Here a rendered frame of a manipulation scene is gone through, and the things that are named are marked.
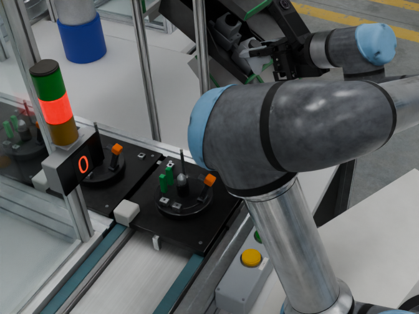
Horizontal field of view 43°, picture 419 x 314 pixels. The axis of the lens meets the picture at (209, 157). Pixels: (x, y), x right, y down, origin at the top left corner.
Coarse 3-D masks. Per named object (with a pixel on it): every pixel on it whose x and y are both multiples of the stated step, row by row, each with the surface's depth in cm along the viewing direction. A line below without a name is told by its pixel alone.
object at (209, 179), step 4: (200, 176) 117; (204, 176) 117; (208, 176) 116; (212, 176) 116; (200, 180) 117; (204, 180) 116; (208, 180) 115; (212, 180) 115; (208, 184) 116; (212, 184) 116; (204, 188) 118; (208, 188) 117; (204, 192) 119; (200, 196) 120; (204, 196) 120
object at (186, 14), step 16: (176, 0) 120; (192, 0) 131; (208, 0) 131; (176, 16) 123; (192, 16) 120; (208, 16) 130; (192, 32) 123; (208, 32) 119; (240, 32) 130; (208, 48) 122; (224, 64) 122; (240, 80) 121
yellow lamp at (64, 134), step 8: (72, 120) 95; (48, 128) 95; (56, 128) 94; (64, 128) 94; (72, 128) 96; (56, 136) 95; (64, 136) 95; (72, 136) 96; (56, 144) 97; (64, 144) 96
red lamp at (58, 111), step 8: (64, 96) 91; (40, 104) 92; (48, 104) 90; (56, 104) 91; (64, 104) 92; (48, 112) 92; (56, 112) 92; (64, 112) 93; (48, 120) 93; (56, 120) 93; (64, 120) 93
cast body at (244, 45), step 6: (246, 42) 120; (252, 42) 119; (258, 42) 119; (234, 48) 124; (240, 48) 120; (246, 48) 119; (234, 54) 123; (234, 60) 124; (240, 60) 122; (246, 60) 120; (240, 66) 123; (246, 66) 121; (246, 72) 122; (252, 72) 122
